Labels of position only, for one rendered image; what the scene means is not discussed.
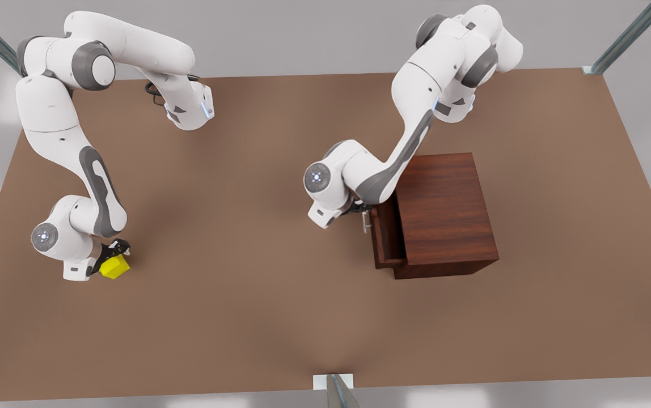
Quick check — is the yellow block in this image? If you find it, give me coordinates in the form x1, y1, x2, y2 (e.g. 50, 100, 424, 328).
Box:
99, 254, 132, 280

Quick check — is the dark wooden drawer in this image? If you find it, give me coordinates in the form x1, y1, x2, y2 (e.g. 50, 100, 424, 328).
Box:
370, 192, 409, 270

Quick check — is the dark wooden cabinet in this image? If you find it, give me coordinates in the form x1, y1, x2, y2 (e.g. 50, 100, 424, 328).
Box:
392, 152, 500, 280

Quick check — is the black cable loop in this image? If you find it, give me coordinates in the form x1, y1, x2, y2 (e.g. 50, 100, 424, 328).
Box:
144, 74, 202, 108

